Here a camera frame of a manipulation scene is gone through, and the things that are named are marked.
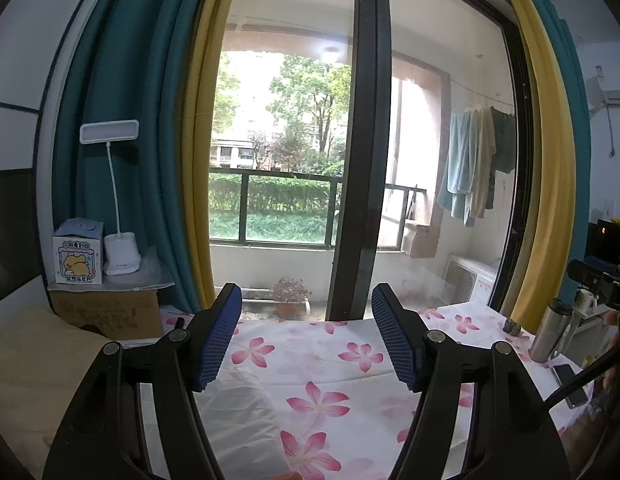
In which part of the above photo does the balcony cardboard box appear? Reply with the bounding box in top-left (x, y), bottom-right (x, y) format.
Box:
top-left (401, 220), bottom-right (443, 259)

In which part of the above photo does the dark hanging cloth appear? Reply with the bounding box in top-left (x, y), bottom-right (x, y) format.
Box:
top-left (485, 105), bottom-right (518, 211)

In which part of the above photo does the white desk lamp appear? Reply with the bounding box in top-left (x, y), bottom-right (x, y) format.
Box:
top-left (80, 120), bottom-right (142, 277)

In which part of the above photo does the yellow curtain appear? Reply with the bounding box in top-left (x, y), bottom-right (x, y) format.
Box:
top-left (182, 0), bottom-right (245, 311)
top-left (485, 0), bottom-right (577, 333)

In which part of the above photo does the dark balcony railing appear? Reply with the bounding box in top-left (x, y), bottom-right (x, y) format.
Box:
top-left (209, 169), bottom-right (427, 251)

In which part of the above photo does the white side table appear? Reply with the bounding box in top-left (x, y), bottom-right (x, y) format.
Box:
top-left (560, 310), bottom-right (616, 361)

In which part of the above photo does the light blue hanging towel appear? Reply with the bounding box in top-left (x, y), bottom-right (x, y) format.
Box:
top-left (436, 107), bottom-right (483, 228)

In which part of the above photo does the white jacket with dark collar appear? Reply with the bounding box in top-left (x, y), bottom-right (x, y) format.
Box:
top-left (190, 380), bottom-right (291, 480)

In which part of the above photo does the teal curtain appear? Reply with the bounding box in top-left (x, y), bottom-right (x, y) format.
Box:
top-left (520, 0), bottom-right (591, 311)
top-left (52, 0), bottom-right (228, 316)

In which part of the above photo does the beige hanging cloth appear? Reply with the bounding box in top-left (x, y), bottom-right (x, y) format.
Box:
top-left (465, 105), bottom-right (497, 220)

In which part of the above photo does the dark headboard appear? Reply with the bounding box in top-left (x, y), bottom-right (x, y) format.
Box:
top-left (0, 169), bottom-right (45, 306)

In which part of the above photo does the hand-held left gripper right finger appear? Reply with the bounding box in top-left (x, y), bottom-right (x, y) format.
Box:
top-left (371, 283), bottom-right (573, 480)

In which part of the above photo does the small printed cartoon box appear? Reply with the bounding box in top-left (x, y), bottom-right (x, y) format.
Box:
top-left (52, 217), bottom-right (106, 286)

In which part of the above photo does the floral bed sheet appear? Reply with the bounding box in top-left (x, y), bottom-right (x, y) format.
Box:
top-left (120, 305), bottom-right (586, 480)

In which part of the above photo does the potted plant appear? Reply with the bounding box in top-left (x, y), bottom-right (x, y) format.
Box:
top-left (271, 276), bottom-right (313, 320)

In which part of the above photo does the black monitor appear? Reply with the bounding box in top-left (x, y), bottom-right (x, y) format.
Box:
top-left (587, 220), bottom-right (620, 268)

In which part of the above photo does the grey plastic sheet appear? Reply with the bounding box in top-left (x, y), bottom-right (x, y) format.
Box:
top-left (100, 245), bottom-right (177, 293)

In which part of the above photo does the person's right hand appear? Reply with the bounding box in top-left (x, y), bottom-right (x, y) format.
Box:
top-left (602, 310), bottom-right (620, 392)

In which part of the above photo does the white wall air conditioner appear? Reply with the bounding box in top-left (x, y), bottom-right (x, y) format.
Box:
top-left (592, 65), bottom-right (620, 108)

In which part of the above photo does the white outdoor air conditioner unit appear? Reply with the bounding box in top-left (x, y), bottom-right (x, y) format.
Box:
top-left (442, 254), bottom-right (501, 306)

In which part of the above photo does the dark sliding door frame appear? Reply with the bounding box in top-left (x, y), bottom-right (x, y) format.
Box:
top-left (326, 0), bottom-right (393, 322)
top-left (385, 0), bottom-right (536, 311)

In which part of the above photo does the beige pillow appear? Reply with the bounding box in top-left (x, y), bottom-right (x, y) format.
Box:
top-left (0, 306), bottom-right (115, 461)

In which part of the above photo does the brown cardboard box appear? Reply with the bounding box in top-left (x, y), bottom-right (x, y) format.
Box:
top-left (47, 280), bottom-right (177, 343)

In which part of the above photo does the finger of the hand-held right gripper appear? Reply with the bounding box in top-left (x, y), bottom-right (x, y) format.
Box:
top-left (566, 256), bottom-right (610, 287)

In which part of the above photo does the black rod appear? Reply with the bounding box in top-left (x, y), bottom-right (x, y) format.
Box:
top-left (544, 339), bottom-right (620, 411)

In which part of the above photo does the black smartphone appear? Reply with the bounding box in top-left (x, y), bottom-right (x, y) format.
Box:
top-left (551, 364), bottom-right (590, 410)

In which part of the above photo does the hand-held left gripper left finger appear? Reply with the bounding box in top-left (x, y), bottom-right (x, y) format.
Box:
top-left (42, 283), bottom-right (243, 480)

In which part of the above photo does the steel thermos bottle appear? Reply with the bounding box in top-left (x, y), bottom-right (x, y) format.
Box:
top-left (529, 297), bottom-right (575, 365)

